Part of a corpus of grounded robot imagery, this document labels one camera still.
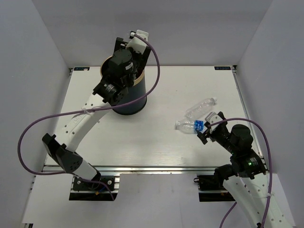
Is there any clear bottle blue label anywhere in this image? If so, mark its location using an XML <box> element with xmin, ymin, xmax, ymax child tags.
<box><xmin>175</xmin><ymin>119</ymin><xmax>205</xmax><ymax>134</ymax></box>

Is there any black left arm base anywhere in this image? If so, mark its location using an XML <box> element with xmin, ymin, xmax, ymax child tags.
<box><xmin>69</xmin><ymin>174</ymin><xmax>120</xmax><ymax>201</ymax></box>

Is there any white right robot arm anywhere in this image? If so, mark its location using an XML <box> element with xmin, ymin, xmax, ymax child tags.
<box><xmin>197</xmin><ymin>112</ymin><xmax>292</xmax><ymax>228</ymax></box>

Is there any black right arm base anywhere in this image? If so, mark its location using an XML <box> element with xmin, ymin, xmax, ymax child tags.
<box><xmin>193</xmin><ymin>175</ymin><xmax>235</xmax><ymax>202</ymax></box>

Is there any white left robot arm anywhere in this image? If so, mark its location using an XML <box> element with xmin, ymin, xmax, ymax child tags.
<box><xmin>42</xmin><ymin>31</ymin><xmax>151</xmax><ymax>190</ymax></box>

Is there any dark bin with gold rim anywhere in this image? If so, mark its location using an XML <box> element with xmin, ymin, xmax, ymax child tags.
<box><xmin>100</xmin><ymin>56</ymin><xmax>147</xmax><ymax>115</ymax></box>

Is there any crumpled clear bottle white cap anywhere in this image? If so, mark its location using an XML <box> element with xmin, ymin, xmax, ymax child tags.
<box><xmin>184</xmin><ymin>97</ymin><xmax>217</xmax><ymax>120</ymax></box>

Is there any blue sticker right corner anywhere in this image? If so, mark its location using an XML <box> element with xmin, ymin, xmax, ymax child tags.
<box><xmin>214</xmin><ymin>66</ymin><xmax>231</xmax><ymax>70</ymax></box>

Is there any blue sticker corner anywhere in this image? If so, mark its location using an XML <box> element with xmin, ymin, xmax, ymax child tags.
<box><xmin>214</xmin><ymin>66</ymin><xmax>231</xmax><ymax>70</ymax></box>
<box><xmin>73</xmin><ymin>67</ymin><xmax>90</xmax><ymax>71</ymax></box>

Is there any blue sticker left corner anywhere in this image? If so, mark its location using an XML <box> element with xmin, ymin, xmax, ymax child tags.
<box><xmin>73</xmin><ymin>67</ymin><xmax>90</xmax><ymax>71</ymax></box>

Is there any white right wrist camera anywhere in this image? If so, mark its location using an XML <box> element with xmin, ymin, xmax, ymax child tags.
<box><xmin>205</xmin><ymin>112</ymin><xmax>223</xmax><ymax>133</ymax></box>

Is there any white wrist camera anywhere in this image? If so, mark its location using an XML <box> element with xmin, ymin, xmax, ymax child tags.
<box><xmin>205</xmin><ymin>112</ymin><xmax>223</xmax><ymax>133</ymax></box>
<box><xmin>126</xmin><ymin>30</ymin><xmax>149</xmax><ymax>54</ymax></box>

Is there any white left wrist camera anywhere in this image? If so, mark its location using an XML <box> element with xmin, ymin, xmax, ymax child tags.
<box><xmin>126</xmin><ymin>30</ymin><xmax>149</xmax><ymax>54</ymax></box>

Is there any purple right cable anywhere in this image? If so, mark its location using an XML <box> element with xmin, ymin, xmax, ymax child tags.
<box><xmin>205</xmin><ymin>118</ymin><xmax>273</xmax><ymax>228</ymax></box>

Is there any purple cable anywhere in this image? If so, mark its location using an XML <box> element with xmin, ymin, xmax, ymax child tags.
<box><xmin>205</xmin><ymin>118</ymin><xmax>273</xmax><ymax>228</ymax></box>
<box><xmin>18</xmin><ymin>33</ymin><xmax>161</xmax><ymax>200</ymax></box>

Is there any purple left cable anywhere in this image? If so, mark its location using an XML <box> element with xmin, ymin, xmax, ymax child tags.
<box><xmin>18</xmin><ymin>33</ymin><xmax>161</xmax><ymax>200</ymax></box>

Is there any aluminium rail front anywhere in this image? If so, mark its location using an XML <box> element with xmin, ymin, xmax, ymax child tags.
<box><xmin>42</xmin><ymin>165</ymin><xmax>269</xmax><ymax>175</ymax></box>

